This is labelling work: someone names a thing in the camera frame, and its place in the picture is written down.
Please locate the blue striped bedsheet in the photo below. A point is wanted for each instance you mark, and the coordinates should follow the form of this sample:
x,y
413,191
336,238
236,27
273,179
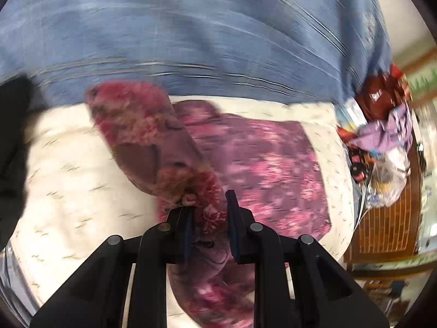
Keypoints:
x,y
15,280

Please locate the clear plastic bag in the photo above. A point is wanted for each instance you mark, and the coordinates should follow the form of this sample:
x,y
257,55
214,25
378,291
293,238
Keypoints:
x,y
389,177

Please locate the red and black patterned cloth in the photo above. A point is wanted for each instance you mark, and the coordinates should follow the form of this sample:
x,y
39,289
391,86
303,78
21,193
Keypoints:
x,y
355,157

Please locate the light blue plastic packet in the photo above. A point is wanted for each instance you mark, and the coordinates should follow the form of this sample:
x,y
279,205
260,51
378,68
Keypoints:
x,y
351,114

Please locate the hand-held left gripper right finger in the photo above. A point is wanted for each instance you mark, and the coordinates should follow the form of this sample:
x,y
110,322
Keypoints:
x,y
235,227

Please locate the dark cloth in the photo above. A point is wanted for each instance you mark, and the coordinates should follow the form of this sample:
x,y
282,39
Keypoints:
x,y
13,143

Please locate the purple floral shirt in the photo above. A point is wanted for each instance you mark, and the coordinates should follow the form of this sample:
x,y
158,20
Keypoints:
x,y
266,164

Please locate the blue plaid blanket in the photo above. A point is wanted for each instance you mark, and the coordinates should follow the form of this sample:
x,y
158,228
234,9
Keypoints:
x,y
170,24

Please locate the cream leaf-print quilt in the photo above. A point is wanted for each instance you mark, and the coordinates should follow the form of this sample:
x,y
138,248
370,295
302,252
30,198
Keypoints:
x,y
68,177

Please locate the brown wooden cabinet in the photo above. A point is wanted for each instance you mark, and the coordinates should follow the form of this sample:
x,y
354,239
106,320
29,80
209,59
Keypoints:
x,y
385,232

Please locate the red plastic bag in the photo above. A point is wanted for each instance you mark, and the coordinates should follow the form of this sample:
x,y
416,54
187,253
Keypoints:
x,y
379,95

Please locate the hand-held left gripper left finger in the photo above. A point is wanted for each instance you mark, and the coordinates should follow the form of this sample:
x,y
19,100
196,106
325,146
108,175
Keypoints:
x,y
187,235

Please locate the lilac printed cloth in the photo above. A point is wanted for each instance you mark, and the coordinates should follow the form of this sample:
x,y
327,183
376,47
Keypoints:
x,y
385,133

